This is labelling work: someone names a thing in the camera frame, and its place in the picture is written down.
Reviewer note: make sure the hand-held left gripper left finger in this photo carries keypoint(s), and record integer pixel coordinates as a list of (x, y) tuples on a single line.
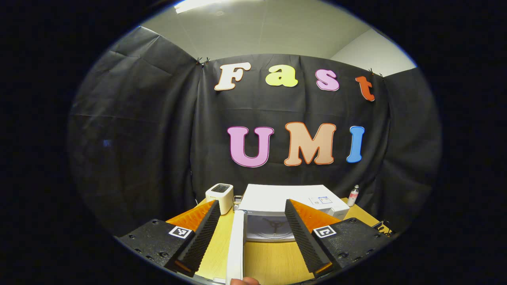
[(202, 237)]

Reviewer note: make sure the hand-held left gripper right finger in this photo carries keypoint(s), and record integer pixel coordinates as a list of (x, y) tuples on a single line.
[(305, 241)]

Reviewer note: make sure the white microwave oven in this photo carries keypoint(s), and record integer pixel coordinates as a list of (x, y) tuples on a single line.
[(269, 198)]

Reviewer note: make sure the small white toaster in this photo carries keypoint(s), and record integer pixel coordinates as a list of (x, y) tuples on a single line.
[(219, 196)]

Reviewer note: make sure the small clear bottle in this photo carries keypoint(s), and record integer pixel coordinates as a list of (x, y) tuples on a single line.
[(353, 196)]

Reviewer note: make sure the black backdrop cloth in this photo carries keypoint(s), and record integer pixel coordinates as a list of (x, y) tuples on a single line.
[(138, 138)]

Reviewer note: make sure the ceiling light panel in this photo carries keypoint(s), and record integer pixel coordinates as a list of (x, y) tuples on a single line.
[(198, 4)]

